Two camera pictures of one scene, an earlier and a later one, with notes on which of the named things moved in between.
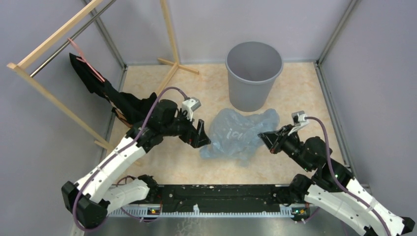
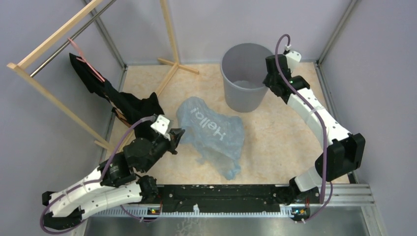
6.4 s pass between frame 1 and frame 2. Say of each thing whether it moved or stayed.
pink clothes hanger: stayed
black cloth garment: stayed
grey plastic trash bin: moved
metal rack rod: stayed
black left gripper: moved
